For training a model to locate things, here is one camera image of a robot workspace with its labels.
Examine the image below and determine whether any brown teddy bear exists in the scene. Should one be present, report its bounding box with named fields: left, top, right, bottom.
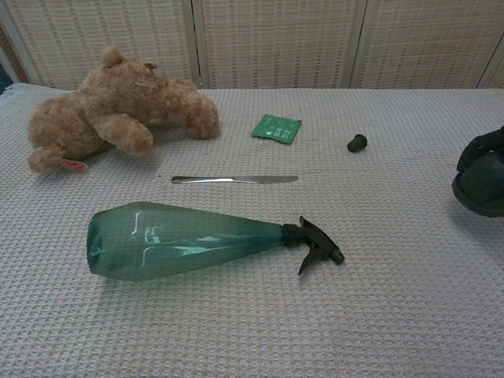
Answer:
left=27, top=46, right=221, bottom=173

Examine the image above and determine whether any green spray bottle black trigger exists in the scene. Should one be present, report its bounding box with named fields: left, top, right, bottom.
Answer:
left=86, top=201, right=346, bottom=284

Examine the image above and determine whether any white waffle-weave tablecloth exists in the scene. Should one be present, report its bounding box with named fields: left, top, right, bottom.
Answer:
left=0, top=82, right=504, bottom=378

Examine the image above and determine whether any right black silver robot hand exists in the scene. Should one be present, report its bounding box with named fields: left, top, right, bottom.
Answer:
left=456, top=125, right=504, bottom=173

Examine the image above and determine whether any small black rubber stopper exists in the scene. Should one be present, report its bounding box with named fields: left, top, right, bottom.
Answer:
left=346, top=133, right=368, bottom=154

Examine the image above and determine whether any green foil packet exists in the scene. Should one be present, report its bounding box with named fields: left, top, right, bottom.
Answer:
left=250, top=113, right=303, bottom=144

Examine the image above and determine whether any silver table knife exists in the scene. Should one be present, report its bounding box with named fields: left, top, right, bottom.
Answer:
left=171, top=175, right=299, bottom=185

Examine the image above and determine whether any woven folding screen panel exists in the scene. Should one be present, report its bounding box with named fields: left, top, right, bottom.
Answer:
left=191, top=0, right=369, bottom=90
left=350, top=0, right=504, bottom=90
left=0, top=0, right=200, bottom=91
left=476, top=49, right=504, bottom=90

